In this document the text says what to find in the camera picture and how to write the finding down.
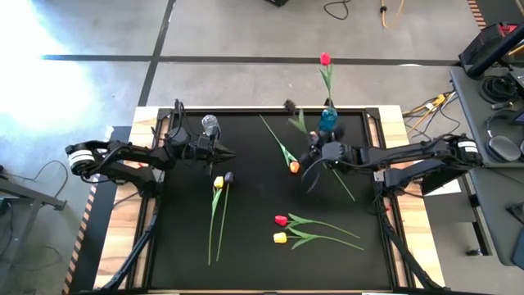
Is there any black table mat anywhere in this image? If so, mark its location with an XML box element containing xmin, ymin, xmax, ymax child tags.
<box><xmin>149</xmin><ymin>109</ymin><xmax>395</xmax><ymax>290</ymax></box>

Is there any red artificial tulip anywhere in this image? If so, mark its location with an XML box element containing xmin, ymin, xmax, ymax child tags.
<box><xmin>273</xmin><ymin>212</ymin><xmax>362</xmax><ymax>240</ymax></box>
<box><xmin>318</xmin><ymin>52</ymin><xmax>335</xmax><ymax>111</ymax></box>

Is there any grey side table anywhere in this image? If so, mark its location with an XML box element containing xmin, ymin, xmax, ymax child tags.
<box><xmin>466</xmin><ymin>166</ymin><xmax>524</xmax><ymax>267</ymax></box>

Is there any black aluminium table frame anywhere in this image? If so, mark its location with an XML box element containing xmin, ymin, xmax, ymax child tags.
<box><xmin>138</xmin><ymin>97</ymin><xmax>406</xmax><ymax>293</ymax></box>

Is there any grey over-ear headphones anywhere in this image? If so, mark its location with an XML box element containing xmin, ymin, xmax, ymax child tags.
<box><xmin>485</xmin><ymin>108</ymin><xmax>524</xmax><ymax>164</ymax></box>

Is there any thin black floor cable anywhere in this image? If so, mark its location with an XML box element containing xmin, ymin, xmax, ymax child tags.
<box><xmin>323</xmin><ymin>0</ymin><xmax>351</xmax><ymax>21</ymax></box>

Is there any grey desk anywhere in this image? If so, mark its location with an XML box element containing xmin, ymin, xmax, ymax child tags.
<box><xmin>449</xmin><ymin>65</ymin><xmax>524</xmax><ymax>169</ymax></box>

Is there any yellow floor cable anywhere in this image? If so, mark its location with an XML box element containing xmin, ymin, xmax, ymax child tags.
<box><xmin>379</xmin><ymin>0</ymin><xmax>406</xmax><ymax>29</ymax></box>

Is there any black and red case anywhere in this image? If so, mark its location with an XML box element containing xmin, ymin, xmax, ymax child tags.
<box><xmin>458</xmin><ymin>22</ymin><xmax>524</xmax><ymax>79</ymax></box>

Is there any dark purple artificial tulip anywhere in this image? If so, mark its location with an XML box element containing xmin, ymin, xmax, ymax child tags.
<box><xmin>283</xmin><ymin>98</ymin><xmax>316</xmax><ymax>140</ymax></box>
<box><xmin>215</xmin><ymin>171</ymin><xmax>235</xmax><ymax>263</ymax></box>

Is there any clear glass vase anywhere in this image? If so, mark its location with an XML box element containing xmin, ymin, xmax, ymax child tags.
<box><xmin>201</xmin><ymin>114</ymin><xmax>221</xmax><ymax>137</ymax></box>

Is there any black diagonal frame strut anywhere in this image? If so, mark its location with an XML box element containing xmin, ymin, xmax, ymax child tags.
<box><xmin>100</xmin><ymin>196</ymin><xmax>161</xmax><ymax>293</ymax></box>
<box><xmin>378</xmin><ymin>196</ymin><xmax>445</xmax><ymax>293</ymax></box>

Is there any orange artificial tulip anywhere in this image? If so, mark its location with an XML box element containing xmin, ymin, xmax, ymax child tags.
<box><xmin>258</xmin><ymin>114</ymin><xmax>301</xmax><ymax>175</ymax></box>
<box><xmin>309</xmin><ymin>130</ymin><xmax>356</xmax><ymax>202</ymax></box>

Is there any blue glass vase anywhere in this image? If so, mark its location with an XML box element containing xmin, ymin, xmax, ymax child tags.
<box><xmin>318</xmin><ymin>107</ymin><xmax>339</xmax><ymax>133</ymax></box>

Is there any yellow artificial tulip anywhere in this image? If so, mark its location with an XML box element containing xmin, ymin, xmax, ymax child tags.
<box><xmin>273</xmin><ymin>227</ymin><xmax>364</xmax><ymax>252</ymax></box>
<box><xmin>207</xmin><ymin>175</ymin><xmax>225</xmax><ymax>266</ymax></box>

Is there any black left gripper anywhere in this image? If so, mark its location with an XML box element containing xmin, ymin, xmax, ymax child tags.
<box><xmin>190</xmin><ymin>131</ymin><xmax>237</xmax><ymax>177</ymax></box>

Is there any yellow extension cable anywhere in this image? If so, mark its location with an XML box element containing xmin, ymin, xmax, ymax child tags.
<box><xmin>402</xmin><ymin>92</ymin><xmax>448</xmax><ymax>136</ymax></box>

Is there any white paper sheet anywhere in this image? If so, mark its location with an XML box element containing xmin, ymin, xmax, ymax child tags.
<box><xmin>423</xmin><ymin>179</ymin><xmax>463</xmax><ymax>197</ymax></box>

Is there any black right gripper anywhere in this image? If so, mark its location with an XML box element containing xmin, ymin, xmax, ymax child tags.
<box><xmin>300</xmin><ymin>129</ymin><xmax>360</xmax><ymax>170</ymax></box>

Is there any black metal stand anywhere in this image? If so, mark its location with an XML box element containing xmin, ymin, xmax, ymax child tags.
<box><xmin>0</xmin><ymin>163</ymin><xmax>69</xmax><ymax>214</ymax></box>

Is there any coiled black cable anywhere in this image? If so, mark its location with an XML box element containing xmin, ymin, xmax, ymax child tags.
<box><xmin>477</xmin><ymin>75</ymin><xmax>519</xmax><ymax>104</ymax></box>

